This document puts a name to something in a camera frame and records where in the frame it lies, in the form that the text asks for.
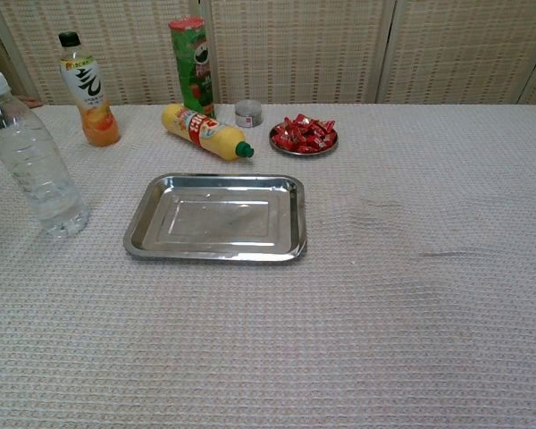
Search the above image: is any orange juice bottle black cap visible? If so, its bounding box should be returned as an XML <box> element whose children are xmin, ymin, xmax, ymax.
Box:
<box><xmin>57</xmin><ymin>30</ymin><xmax>122</xmax><ymax>148</ymax></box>

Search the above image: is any small round metal plate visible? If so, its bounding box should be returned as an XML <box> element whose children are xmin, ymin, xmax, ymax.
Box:
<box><xmin>268</xmin><ymin>121</ymin><xmax>339</xmax><ymax>157</ymax></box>

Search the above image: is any small grey tin can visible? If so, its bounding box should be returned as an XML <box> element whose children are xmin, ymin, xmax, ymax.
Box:
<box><xmin>234</xmin><ymin>99</ymin><xmax>264</xmax><ymax>130</ymax></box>

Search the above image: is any transparent plastic water bottle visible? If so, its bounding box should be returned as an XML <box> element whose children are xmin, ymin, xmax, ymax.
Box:
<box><xmin>0</xmin><ymin>71</ymin><xmax>91</xmax><ymax>239</ymax></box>

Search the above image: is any bamboo folding screen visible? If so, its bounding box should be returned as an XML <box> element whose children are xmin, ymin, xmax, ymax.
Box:
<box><xmin>0</xmin><ymin>0</ymin><xmax>536</xmax><ymax>106</ymax></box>

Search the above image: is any green Pringles chips can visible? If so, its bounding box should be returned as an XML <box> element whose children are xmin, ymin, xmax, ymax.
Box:
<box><xmin>168</xmin><ymin>16</ymin><xmax>219</xmax><ymax>120</ymax></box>

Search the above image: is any yellow bottle green cap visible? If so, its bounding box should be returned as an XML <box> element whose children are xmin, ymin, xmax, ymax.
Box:
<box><xmin>161</xmin><ymin>103</ymin><xmax>255</xmax><ymax>163</ymax></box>

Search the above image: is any white waffle tablecloth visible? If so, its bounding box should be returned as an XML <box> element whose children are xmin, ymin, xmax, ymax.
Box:
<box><xmin>0</xmin><ymin>104</ymin><xmax>536</xmax><ymax>429</ymax></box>

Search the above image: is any rectangular stainless steel tray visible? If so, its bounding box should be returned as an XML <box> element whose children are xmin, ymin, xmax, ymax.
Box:
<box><xmin>122</xmin><ymin>172</ymin><xmax>308</xmax><ymax>264</ymax></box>

